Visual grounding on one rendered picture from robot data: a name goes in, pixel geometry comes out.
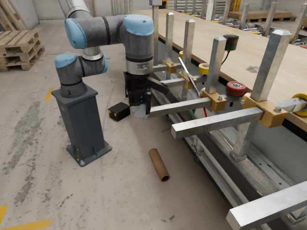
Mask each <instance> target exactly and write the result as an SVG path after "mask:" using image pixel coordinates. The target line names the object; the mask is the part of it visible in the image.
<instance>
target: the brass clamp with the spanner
mask: <svg viewBox="0 0 307 230"><path fill-rule="evenodd" d="M200 92H202V98H206V97H208V98H210V99H211V100H212V102H211V106H209V107H210V108H211V109H212V110H213V111H214V112H217V111H221V110H225V106H226V102H227V100H226V99H224V98H222V101H219V100H217V99H218V97H219V96H221V95H219V94H218V93H217V92H215V93H212V94H208V93H207V92H206V91H205V88H203V89H202V90H201V91H200Z"/></svg>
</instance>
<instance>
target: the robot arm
mask: <svg viewBox="0 0 307 230"><path fill-rule="evenodd" d="M58 2H59V4H60V6H61V9H62V11H63V14H64V16H65V19H66V20H65V21H64V26H65V30H66V34H67V37H68V39H69V42H70V44H71V46H72V47H73V48H75V49H83V50H82V51H81V56H77V55H76V54H75V53H65V54H61V55H59V56H57V57H56V58H55V59H54V63H55V68H56V70H57V74H58V78H59V81H60V84H61V86H60V94H61V96H62V97H65V98H76V97H80V96H82V95H84V94H85V93H86V92H87V87H86V85H85V84H84V82H83V81H82V78H83V77H88V76H93V75H98V74H102V73H106V72H107V69H108V63H107V59H106V55H105V54H104V53H103V52H102V51H101V50H100V46H105V45H114V44H121V43H123V44H124V45H125V52H126V65H127V72H125V84H126V85H125V94H126V98H128V103H129V106H134V107H132V112H134V116H135V117H143V120H144V121H145V120H146V119H147V118H148V116H149V114H150V110H151V92H150V88H153V89H155V90H157V91H159V92H161V93H163V94H167V93H168V91H169V88H168V85H167V84H165V83H163V82H160V81H158V80H155V79H154V78H152V77H150V73H151V72H152V71H153V42H154V22H153V19H152V18H151V17H149V16H145V15H139V14H132V15H126V14H116V15H114V16H103V17H97V4H96V0H58ZM126 90H127V92H128V94H127V93H126Z"/></svg>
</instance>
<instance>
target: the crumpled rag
mask: <svg viewBox="0 0 307 230"><path fill-rule="evenodd" d="M259 68H260V66H259V67H257V66H253V67H252V66H249V67H248V68H246V70H249V71H250V72H258V71H259Z"/></svg>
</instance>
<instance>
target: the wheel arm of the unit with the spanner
mask: <svg viewBox="0 0 307 230"><path fill-rule="evenodd" d="M221 96H222V97H223V98H224V99H226V100H227V102H226V103H229V102H235V101H239V97H240V96H234V95H230V94H222V95H221ZM211 102H212V100H211V99H210V98H208V97H206V98H201V99H194V100H189V101H184V102H179V103H174V104H169V105H162V106H156V107H151V110H150V114H149V116H148V118H153V117H157V116H162V115H168V114H173V113H178V112H183V111H188V110H194V109H198V108H203V107H208V106H211Z"/></svg>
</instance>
